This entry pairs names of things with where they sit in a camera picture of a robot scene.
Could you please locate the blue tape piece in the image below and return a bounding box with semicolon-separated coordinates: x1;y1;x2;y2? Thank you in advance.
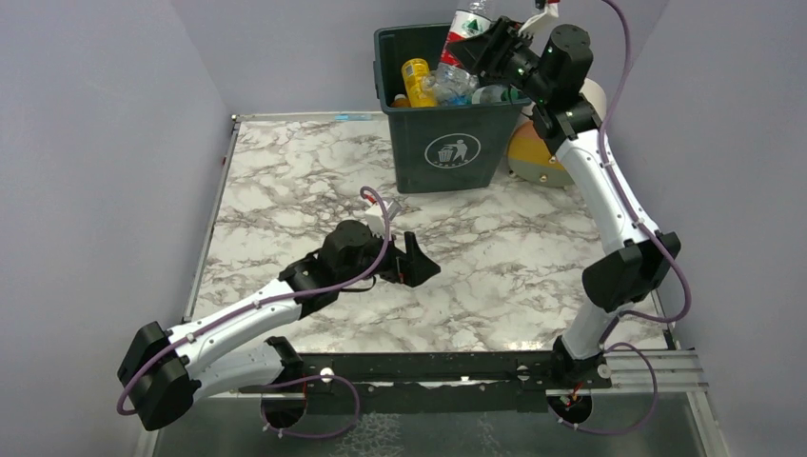
334;113;373;122

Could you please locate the red cap bottle table edge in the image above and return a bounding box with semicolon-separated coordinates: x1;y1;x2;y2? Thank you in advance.
440;0;496;68

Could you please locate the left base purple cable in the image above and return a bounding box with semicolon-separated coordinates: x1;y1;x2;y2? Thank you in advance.
259;375;362;441

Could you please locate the small clear water bottle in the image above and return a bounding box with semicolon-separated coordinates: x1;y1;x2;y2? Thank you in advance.
423;63;480;106

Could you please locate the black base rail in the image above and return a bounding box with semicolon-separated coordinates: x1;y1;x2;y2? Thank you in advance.
231;341;611;419

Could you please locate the dark green trash bin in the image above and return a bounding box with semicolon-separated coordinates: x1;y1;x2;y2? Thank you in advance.
373;23;530;193

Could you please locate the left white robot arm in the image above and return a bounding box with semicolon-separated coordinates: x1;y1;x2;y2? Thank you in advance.
117;220;441;431

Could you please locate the orange label bottle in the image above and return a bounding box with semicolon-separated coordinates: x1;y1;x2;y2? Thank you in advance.
390;93;411;109

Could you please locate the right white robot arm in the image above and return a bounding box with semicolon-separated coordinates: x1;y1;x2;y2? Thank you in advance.
446;17;680;385

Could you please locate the clear bottle green white label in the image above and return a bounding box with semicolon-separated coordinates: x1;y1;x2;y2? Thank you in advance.
471;85;522;105

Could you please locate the white round drawer cabinet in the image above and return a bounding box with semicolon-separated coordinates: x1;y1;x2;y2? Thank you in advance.
506;78;607;190

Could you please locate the yellow juice bottle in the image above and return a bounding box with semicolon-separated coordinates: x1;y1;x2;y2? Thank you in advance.
401;58;438;108

